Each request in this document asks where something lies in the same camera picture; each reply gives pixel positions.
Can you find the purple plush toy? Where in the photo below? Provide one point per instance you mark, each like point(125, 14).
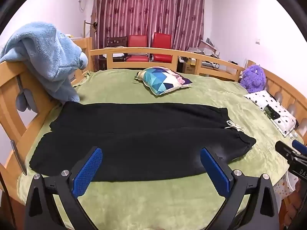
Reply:
point(253, 79)

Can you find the geometric patterned pillow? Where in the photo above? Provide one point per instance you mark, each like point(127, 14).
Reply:
point(160, 79)

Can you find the wooden bed frame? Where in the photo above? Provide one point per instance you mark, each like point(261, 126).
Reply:
point(7, 93)

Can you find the dark wooden chair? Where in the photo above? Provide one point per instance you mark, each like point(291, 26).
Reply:
point(116, 42)

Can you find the black pants with white stripes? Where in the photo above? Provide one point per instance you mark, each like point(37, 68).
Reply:
point(144, 136)

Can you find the white flower print pillow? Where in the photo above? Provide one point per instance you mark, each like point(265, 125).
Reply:
point(261, 99)

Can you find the star print bedsheet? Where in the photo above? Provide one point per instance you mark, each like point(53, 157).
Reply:
point(285, 186)

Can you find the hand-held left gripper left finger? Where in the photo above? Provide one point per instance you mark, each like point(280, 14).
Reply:
point(88, 170)

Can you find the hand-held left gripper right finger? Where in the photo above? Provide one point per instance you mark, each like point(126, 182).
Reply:
point(213, 170)

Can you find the pile of cardboard and plastic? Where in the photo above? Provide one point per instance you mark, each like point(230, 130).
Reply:
point(206, 46)

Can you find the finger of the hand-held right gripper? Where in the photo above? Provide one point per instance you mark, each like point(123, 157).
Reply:
point(285, 149)
point(301, 146)

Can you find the light blue plush blanket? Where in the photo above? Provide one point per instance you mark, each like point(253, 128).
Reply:
point(48, 52)

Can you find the green fleece blanket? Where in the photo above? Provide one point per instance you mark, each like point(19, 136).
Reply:
point(144, 203)

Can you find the cardboard box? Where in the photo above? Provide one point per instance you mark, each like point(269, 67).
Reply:
point(189, 67)

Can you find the maroon striped curtain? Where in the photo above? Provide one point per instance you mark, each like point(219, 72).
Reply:
point(148, 7)

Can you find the red chair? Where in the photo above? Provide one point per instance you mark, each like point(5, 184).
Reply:
point(162, 40)
point(137, 40)

